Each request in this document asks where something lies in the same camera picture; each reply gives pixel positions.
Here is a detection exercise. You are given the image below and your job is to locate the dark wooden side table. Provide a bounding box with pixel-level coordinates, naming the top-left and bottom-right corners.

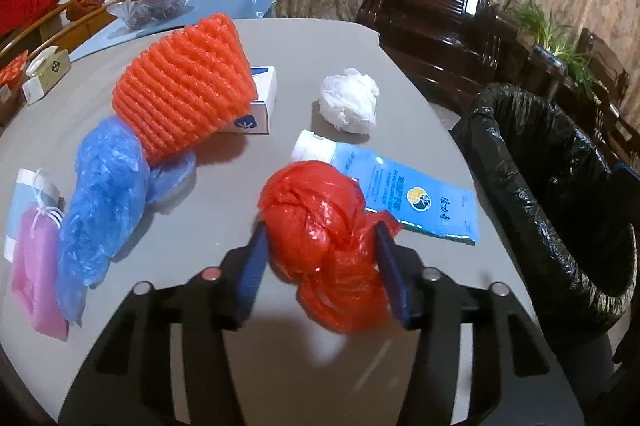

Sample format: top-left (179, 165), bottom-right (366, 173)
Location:
top-left (517, 30), bottom-right (640, 167)

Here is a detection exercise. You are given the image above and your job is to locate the dark wooden armchair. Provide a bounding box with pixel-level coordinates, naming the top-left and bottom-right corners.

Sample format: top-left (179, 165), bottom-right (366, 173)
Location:
top-left (575, 27), bottom-right (632, 107)
top-left (355, 0), bottom-right (521, 107)

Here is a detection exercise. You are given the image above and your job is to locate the pink drawstring pouch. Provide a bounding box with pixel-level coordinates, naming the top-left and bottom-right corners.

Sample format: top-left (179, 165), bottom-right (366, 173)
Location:
top-left (10, 193), bottom-right (71, 342)

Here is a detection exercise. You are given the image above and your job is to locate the tissue box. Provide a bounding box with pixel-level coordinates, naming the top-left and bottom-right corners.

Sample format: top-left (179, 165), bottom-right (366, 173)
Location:
top-left (22, 46), bottom-right (71, 105)

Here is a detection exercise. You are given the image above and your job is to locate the blue tablecloth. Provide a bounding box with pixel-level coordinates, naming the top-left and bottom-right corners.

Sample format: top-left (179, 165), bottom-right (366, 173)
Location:
top-left (67, 0), bottom-right (277, 62)

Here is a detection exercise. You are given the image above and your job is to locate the white and blue carton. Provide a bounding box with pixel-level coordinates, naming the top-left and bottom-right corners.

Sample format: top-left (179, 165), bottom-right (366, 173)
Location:
top-left (215, 66), bottom-right (278, 135)

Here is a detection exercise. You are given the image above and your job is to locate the blue tube with white cap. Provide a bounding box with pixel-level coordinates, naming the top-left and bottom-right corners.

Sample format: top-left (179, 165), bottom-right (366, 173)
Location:
top-left (291, 129), bottom-right (480, 247)

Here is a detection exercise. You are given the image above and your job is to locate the red gift box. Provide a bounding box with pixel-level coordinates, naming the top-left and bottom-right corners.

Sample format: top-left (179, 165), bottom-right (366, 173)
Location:
top-left (0, 50), bottom-right (28, 89)

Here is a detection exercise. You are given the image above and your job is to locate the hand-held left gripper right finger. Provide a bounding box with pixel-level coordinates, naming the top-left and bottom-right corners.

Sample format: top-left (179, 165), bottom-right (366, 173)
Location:
top-left (372, 221), bottom-right (586, 426)

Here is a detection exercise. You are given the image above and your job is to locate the light blue packet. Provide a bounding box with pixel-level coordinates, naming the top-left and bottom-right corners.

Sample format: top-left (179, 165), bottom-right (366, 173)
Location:
top-left (4, 168), bottom-right (63, 264)

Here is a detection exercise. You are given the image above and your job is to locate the red plastic bag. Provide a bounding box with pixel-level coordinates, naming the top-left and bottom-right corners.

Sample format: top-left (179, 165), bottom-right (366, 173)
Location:
top-left (257, 160), bottom-right (403, 335)

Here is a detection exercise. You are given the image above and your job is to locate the glass fruit bowl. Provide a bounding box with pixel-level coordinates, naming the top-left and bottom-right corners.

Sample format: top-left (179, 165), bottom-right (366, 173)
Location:
top-left (107, 0), bottom-right (202, 31)

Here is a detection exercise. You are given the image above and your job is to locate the potted green plant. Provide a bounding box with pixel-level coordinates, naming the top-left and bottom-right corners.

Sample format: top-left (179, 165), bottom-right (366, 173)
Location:
top-left (510, 0), bottom-right (601, 91)

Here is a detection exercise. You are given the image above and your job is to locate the blue plastic bag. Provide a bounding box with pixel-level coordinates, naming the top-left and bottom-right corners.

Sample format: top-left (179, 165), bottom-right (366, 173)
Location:
top-left (54, 116), bottom-right (198, 327)

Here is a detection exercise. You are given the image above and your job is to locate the red basket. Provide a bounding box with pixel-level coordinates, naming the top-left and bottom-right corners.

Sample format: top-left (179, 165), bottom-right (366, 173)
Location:
top-left (65, 0), bottom-right (107, 21)

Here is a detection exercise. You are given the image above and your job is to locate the orange foam net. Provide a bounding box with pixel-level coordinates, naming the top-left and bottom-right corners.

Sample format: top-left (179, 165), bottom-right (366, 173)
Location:
top-left (111, 13), bottom-right (259, 167)

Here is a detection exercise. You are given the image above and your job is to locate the grey table cover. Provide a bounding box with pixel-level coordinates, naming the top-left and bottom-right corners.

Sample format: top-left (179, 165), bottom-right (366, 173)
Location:
top-left (0, 18), bottom-right (566, 426)

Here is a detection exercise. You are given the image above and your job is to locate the light wooden cabinet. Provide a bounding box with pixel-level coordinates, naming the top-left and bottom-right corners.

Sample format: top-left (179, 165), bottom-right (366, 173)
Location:
top-left (0, 0), bottom-right (138, 127)

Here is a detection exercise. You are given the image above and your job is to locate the black lined trash bin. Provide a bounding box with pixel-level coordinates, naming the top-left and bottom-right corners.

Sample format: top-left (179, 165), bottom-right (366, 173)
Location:
top-left (450, 82), bottom-right (640, 426)

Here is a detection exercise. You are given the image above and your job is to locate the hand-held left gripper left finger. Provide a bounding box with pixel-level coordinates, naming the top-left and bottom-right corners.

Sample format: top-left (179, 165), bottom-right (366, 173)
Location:
top-left (59, 225), bottom-right (271, 426)

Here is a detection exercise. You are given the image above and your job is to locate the white paper ball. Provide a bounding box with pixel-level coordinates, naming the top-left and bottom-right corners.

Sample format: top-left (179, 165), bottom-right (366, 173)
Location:
top-left (319, 67), bottom-right (380, 135)

